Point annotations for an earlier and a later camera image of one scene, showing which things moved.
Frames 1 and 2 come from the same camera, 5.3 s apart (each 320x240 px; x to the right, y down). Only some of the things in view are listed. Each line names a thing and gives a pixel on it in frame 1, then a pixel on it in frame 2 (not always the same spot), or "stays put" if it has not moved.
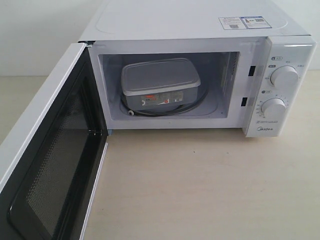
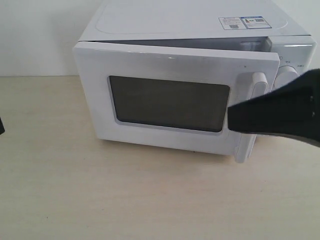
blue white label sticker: [244, 22] stays put
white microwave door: [51, 159] → [172, 97]
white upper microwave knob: [284, 76] stays put
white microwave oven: [201, 65] stays put
